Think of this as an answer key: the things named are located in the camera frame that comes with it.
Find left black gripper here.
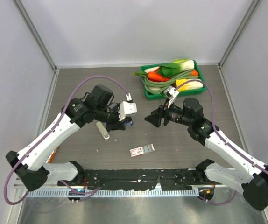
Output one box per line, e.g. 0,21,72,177
95,103,128,133

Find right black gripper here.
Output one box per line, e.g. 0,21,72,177
145,98,192,128

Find white beige stapler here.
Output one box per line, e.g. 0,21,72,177
96,121,110,140

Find blue stapler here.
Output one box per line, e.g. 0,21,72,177
124,117,134,127

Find red white staple box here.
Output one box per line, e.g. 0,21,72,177
129,144,155,157

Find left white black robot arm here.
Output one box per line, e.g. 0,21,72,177
6,84,137,191

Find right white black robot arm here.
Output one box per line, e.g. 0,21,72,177
145,98,268,211

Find green toy long beans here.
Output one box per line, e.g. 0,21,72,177
141,70,199,94

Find green plastic tray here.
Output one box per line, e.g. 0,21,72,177
134,59,206,100

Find orange toy carrot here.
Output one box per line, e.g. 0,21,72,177
147,71,170,82

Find white toy radish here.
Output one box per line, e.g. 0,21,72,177
144,66,160,73

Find yellow white toy cabbage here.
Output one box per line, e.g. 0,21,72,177
176,79,204,92

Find white green toy bok choy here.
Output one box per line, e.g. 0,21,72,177
159,59,195,77

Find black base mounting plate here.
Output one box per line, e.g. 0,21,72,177
57,168,225,191

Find colourful snack packet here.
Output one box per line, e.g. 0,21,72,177
46,147,58,163

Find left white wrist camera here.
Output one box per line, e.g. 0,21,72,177
118,93,137,121

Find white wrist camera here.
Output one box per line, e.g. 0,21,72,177
164,86,179,108
118,93,137,121

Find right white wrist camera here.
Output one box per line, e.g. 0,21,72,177
164,86,179,108

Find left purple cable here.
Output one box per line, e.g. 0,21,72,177
3,75,134,205

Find purple cable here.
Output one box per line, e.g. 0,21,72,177
3,75,134,205
175,78,268,206

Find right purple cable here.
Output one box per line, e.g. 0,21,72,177
175,78,268,206

